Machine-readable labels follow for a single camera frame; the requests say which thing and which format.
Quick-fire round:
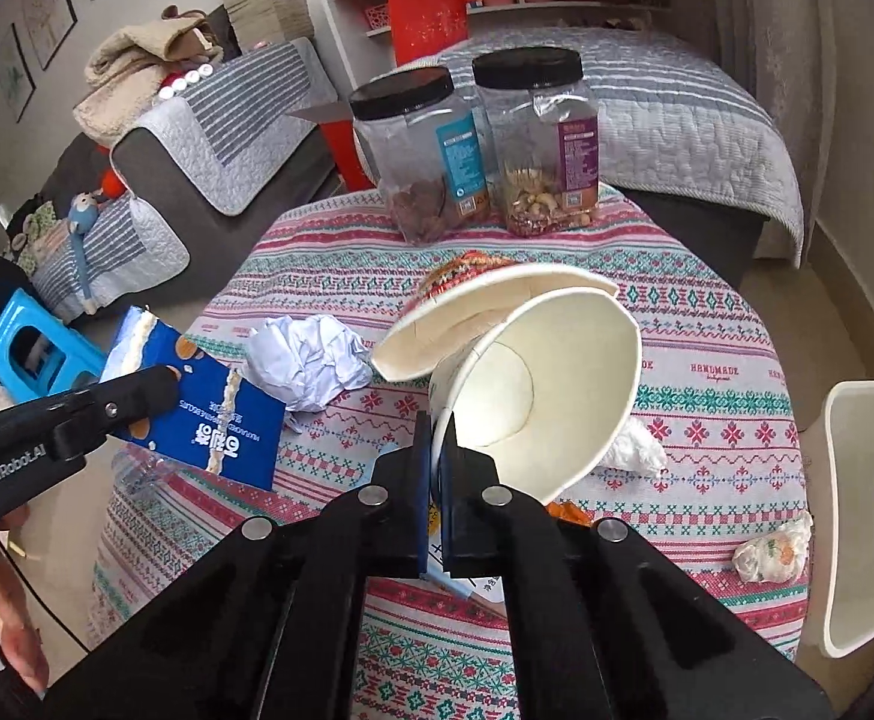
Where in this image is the patterned tablecloth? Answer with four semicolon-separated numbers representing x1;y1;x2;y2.
92;180;814;720

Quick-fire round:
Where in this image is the white plastic bin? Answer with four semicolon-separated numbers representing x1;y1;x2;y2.
819;380;874;659

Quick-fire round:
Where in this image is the flowered grey curtain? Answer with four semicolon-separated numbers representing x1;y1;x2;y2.
707;0;837;230

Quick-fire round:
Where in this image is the plastic jar with teal label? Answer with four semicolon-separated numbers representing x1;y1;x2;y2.
349;66;495;245

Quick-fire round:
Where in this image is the person's left hand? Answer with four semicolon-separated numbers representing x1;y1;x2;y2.
0;516;52;695

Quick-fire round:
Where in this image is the patterned paper noodle bowl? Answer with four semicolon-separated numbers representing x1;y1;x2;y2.
371;251;621;383

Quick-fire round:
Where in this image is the stack of books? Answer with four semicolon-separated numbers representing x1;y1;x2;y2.
218;0;317;55

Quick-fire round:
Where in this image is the crumpled printed wrapper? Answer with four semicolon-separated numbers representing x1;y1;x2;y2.
732;513;815;584

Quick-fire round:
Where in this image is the white headboard shelf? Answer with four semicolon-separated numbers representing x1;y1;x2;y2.
308;0;679;95

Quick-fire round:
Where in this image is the blue wrapper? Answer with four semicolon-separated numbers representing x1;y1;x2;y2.
103;306;289;493

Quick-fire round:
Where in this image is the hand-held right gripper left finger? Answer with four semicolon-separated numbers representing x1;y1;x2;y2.
47;412;434;720

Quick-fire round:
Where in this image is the white paper cup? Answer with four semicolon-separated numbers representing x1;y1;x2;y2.
429;289;642;505

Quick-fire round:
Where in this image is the beige blanket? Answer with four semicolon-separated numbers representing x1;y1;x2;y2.
72;13;225;148

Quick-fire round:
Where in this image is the white printed leaflet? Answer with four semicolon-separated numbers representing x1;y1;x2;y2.
423;502;514;614

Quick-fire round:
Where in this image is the sofa with grey quilted cover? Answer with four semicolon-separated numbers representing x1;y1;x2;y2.
26;37;342;317

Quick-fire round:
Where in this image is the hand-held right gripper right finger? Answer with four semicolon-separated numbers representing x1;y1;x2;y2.
437;431;835;720

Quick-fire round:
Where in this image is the crumpled white tissue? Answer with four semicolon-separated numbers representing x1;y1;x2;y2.
596;415;667;478

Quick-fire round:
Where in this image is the red plastic box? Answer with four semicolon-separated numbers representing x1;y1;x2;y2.
381;0;472;68

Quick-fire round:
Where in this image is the blue stuffed toy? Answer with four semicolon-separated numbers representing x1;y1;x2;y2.
67;190;112;316

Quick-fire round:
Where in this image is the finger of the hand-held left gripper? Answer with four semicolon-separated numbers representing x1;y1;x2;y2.
53;364;184;460

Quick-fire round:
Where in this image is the framed wall picture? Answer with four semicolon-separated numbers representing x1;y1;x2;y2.
0;22;37;122
15;0;79;71

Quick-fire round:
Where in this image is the blue plastic stool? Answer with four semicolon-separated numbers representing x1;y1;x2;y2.
0;288;109;407

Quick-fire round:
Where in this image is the dark bed base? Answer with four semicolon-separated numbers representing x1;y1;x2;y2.
624;187;772;287

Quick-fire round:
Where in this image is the plastic jar with purple label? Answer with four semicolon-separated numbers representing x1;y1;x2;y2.
471;47;603;238

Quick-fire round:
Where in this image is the grey striped bed quilt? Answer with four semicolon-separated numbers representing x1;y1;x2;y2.
407;25;807;268

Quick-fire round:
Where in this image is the crumpled white paper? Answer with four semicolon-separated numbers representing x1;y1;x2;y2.
245;314;375;413

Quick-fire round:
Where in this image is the orange wrapper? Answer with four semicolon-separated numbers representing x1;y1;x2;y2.
548;499;596;527

